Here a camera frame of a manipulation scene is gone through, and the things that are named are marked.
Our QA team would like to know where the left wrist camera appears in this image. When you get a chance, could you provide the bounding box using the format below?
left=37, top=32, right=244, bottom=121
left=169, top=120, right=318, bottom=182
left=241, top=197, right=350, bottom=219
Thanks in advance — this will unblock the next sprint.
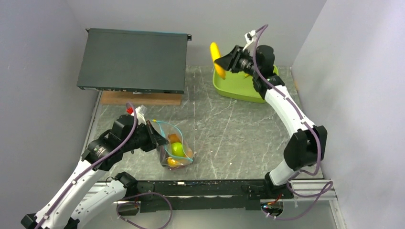
left=127, top=105, right=147, bottom=125

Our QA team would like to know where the dark grey rack box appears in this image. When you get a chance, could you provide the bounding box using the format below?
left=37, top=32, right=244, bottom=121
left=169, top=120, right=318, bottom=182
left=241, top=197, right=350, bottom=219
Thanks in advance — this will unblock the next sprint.
left=76, top=28, right=192, bottom=94

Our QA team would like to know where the green lime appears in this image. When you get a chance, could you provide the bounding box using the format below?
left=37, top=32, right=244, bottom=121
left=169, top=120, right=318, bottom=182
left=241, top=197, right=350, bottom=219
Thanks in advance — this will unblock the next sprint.
left=171, top=142, right=185, bottom=157

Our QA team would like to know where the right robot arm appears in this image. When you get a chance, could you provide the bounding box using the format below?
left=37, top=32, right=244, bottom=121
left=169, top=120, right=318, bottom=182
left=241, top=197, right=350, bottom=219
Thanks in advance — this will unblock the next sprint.
left=210, top=42, right=327, bottom=198

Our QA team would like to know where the aluminium frame rail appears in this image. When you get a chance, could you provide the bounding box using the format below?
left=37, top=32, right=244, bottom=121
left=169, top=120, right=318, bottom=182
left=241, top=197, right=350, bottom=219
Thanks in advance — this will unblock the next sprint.
left=83, top=180, right=333, bottom=224

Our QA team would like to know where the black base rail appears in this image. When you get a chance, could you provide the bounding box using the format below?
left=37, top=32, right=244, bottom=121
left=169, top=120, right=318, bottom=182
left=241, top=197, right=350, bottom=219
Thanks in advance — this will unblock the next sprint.
left=124, top=179, right=293, bottom=213

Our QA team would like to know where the wooden block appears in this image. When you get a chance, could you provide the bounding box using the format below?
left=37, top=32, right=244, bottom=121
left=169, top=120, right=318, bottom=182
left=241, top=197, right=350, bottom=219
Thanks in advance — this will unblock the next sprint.
left=100, top=91, right=182, bottom=105

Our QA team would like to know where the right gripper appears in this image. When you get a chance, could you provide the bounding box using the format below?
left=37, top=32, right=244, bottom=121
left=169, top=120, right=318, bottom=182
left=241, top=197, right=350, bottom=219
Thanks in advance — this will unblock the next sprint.
left=214, top=46, right=259, bottom=78

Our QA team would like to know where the clear zip top bag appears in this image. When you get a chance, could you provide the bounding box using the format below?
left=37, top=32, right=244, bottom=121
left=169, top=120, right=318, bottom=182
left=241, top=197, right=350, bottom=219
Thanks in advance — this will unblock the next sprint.
left=153, top=119, right=194, bottom=170

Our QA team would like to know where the green plastic bin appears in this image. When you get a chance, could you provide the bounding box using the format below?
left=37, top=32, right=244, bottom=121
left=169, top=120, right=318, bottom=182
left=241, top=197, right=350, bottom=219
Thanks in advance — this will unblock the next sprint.
left=213, top=64, right=265, bottom=103

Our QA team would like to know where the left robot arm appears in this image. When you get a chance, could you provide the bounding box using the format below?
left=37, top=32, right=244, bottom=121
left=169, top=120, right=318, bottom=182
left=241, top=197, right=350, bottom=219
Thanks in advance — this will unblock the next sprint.
left=21, top=113, right=169, bottom=229

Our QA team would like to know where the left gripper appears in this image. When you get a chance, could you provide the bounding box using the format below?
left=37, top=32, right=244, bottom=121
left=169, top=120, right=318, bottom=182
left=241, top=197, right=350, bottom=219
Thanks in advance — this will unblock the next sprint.
left=122, top=120, right=170, bottom=152

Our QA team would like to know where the orange yellow mango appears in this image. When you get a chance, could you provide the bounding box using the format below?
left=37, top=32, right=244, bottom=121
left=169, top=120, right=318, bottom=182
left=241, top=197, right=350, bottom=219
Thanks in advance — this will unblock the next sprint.
left=167, top=134, right=194, bottom=168

